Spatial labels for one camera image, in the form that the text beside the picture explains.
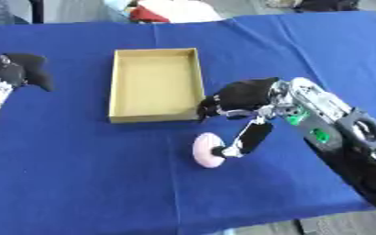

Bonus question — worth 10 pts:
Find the black bag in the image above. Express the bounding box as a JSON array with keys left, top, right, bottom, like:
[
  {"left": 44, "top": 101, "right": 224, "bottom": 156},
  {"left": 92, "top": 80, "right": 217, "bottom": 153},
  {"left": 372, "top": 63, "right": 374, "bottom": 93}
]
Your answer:
[{"left": 293, "top": 0, "right": 361, "bottom": 13}]

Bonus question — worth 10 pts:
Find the tan cardboard box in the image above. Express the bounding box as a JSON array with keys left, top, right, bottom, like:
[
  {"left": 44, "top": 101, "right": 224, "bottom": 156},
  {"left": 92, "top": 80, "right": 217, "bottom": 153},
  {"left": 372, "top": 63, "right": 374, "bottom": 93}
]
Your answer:
[{"left": 107, "top": 47, "right": 207, "bottom": 124}]

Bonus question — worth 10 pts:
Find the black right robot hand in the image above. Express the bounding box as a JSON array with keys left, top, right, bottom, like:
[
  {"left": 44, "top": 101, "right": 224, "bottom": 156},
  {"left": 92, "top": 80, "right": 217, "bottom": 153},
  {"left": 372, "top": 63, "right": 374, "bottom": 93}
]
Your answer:
[{"left": 195, "top": 76, "right": 282, "bottom": 159}]

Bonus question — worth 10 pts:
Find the red and white bag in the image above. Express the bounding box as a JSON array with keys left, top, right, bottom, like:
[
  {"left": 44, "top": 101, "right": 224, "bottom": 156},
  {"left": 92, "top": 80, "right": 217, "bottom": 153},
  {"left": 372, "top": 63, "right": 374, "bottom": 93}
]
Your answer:
[{"left": 128, "top": 0, "right": 227, "bottom": 24}]

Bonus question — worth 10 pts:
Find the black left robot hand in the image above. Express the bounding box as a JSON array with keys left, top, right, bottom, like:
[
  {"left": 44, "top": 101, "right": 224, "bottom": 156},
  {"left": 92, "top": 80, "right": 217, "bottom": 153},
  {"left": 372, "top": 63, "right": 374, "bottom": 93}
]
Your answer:
[{"left": 0, "top": 52, "right": 55, "bottom": 93}]

